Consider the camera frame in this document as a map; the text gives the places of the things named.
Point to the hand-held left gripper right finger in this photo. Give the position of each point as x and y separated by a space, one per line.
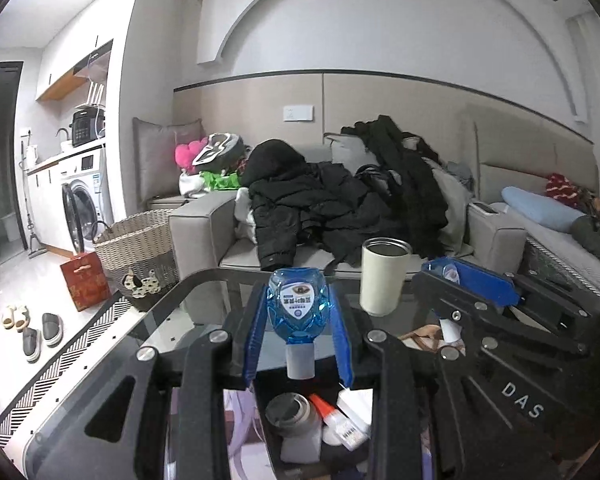
342 347

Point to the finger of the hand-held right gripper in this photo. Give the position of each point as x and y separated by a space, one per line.
485 325
485 281

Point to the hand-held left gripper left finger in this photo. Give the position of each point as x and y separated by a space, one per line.
254 345

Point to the small clear plastic packet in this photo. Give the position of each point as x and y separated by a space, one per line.
451 270

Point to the small white item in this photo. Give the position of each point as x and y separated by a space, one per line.
356 402

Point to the blue clear bottle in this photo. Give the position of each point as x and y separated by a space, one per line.
299 305

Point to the white glue tube orange cap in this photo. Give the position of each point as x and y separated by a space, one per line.
330 422

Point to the black storage box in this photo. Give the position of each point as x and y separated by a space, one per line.
340 465

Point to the cream tumbler cup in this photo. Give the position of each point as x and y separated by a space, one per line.
382 280

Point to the light grey cushion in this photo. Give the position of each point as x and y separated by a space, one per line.
455 205

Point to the blue pillow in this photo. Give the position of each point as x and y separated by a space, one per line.
540 207

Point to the dark green cloth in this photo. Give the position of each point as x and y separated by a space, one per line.
592 240

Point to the grey sofa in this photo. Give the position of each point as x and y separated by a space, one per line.
205 240

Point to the red patterned cloth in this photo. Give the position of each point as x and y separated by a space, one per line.
565 190

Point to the pile of black clothes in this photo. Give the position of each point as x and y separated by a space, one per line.
405 185

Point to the bed with beige headboard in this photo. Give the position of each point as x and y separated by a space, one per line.
520 155

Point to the black puffer jacket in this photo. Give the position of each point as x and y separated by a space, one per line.
305 200

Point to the wicker laundry basket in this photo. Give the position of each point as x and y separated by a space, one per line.
135 245

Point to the green printed bag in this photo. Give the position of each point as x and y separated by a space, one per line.
220 181

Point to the white plastic bag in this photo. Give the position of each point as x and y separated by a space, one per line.
192 185

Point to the red gift bag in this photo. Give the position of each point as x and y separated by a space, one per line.
86 282

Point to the black and white bag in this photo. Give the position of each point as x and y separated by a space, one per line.
220 150

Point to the black and white rug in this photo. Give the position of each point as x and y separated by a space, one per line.
55 375

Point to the pink plush toy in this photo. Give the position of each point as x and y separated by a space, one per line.
187 154

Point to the grey pillow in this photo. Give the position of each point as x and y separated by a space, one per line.
160 160

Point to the white washing machine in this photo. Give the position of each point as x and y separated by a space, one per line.
87 190

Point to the beige slipper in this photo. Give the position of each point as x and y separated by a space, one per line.
8 317
22 316

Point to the small white bin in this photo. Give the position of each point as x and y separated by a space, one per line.
9 227

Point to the black countertop oven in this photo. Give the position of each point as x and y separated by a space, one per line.
86 126

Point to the kitchen faucet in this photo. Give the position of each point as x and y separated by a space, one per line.
62 135

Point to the white kettle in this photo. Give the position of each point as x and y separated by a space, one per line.
31 155

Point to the white router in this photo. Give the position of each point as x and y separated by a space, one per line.
95 94

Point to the dark door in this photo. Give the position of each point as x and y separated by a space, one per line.
0 160

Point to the white wall switch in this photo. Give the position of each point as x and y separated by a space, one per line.
298 113

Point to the white wall cabinet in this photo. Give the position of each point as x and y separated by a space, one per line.
70 75

